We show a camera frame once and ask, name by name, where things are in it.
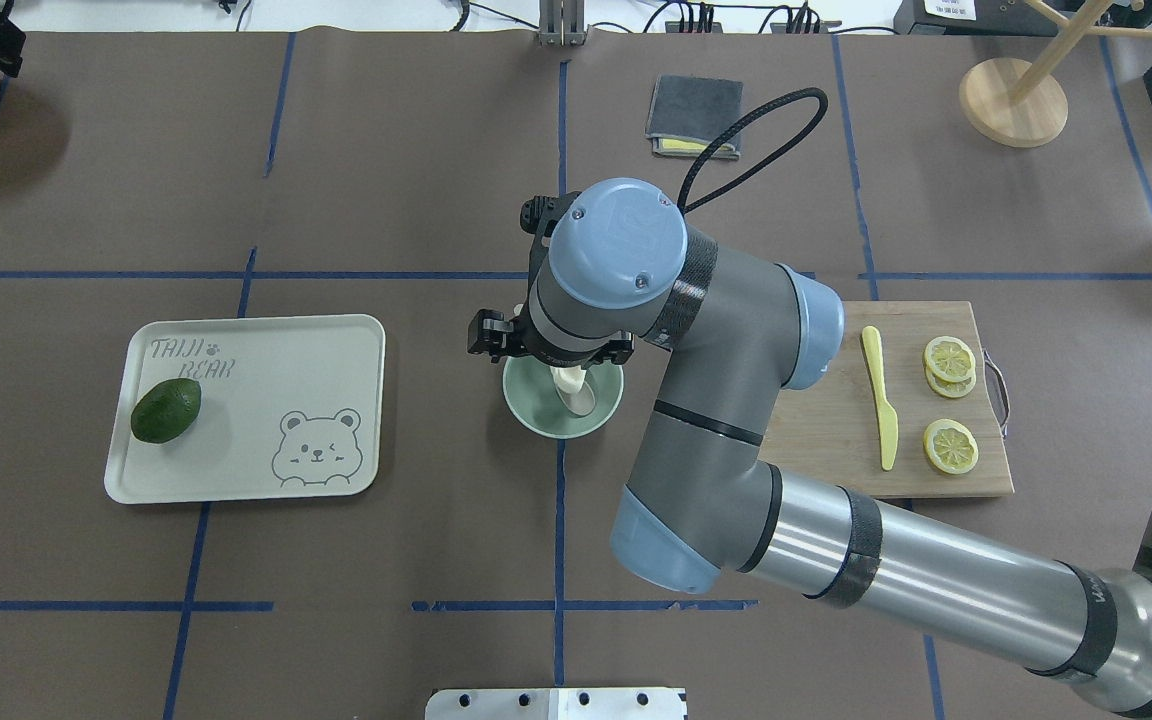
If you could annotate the aluminium frame post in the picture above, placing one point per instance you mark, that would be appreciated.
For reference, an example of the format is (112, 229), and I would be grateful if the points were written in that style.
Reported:
(562, 23)

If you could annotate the yellow sponge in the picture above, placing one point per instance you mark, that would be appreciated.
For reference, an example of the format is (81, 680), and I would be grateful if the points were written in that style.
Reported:
(677, 148)

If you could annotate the lemon slice lower back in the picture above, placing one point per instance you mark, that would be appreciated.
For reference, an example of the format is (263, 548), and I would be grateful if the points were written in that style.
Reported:
(948, 389)

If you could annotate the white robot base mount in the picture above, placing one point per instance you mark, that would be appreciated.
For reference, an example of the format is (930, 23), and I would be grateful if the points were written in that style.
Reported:
(559, 703)

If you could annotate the green avocado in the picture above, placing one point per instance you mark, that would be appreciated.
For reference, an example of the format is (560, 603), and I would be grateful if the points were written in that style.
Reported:
(167, 411)

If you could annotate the white ceramic spoon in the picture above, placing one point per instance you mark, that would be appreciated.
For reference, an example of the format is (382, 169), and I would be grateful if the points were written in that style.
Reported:
(582, 404)

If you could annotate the bamboo cutting board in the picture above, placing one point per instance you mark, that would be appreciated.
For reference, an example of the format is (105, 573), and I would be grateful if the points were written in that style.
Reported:
(830, 432)

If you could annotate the mint green bowl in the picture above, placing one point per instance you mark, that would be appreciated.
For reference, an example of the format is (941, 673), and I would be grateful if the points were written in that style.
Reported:
(534, 399)

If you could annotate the cream bear tray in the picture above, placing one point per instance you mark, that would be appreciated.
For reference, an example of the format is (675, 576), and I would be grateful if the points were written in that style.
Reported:
(290, 408)

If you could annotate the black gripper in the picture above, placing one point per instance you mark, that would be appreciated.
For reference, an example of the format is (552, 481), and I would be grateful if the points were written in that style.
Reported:
(492, 334)

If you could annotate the wooden mug tree stand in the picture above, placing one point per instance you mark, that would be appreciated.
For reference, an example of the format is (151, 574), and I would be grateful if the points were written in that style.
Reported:
(1018, 103)

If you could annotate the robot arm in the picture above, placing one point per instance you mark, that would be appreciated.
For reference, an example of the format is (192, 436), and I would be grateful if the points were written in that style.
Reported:
(763, 360)

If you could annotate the yellow plastic knife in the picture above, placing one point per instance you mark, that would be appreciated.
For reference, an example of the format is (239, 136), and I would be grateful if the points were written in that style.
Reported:
(887, 418)

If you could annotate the lemon slice upper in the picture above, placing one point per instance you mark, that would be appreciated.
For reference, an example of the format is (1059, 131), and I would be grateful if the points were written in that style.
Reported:
(950, 447)

